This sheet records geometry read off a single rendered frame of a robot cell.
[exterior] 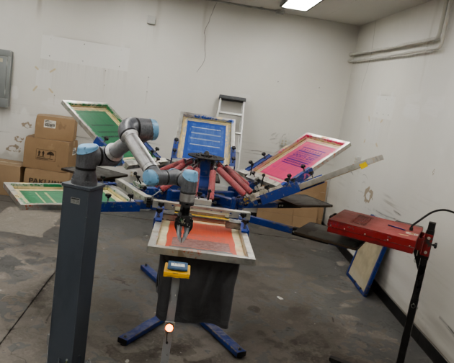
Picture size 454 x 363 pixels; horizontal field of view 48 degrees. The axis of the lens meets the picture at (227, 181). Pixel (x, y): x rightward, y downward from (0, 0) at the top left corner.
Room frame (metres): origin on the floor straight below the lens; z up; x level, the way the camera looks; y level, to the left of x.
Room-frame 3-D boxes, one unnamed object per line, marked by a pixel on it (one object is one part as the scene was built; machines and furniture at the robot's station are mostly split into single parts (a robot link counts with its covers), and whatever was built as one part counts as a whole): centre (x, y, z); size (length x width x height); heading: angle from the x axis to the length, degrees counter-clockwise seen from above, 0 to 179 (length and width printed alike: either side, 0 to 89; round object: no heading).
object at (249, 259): (2.97, 0.11, 0.97); 0.79 x 0.58 x 0.04; 5
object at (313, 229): (3.74, -0.41, 0.91); 1.34 x 0.40 x 0.08; 65
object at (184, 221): (2.37, 0.18, 1.24); 0.09 x 0.08 x 0.12; 5
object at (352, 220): (3.42, -1.09, 1.06); 0.61 x 0.46 x 0.12; 65
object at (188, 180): (2.38, 0.18, 1.40); 0.09 x 0.08 x 0.11; 43
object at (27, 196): (3.51, 0.94, 1.05); 1.08 x 0.61 x 0.23; 125
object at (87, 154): (2.88, 0.82, 1.37); 0.13 x 0.12 x 0.14; 133
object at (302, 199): (4.41, -0.36, 0.91); 1.34 x 0.40 x 0.08; 125
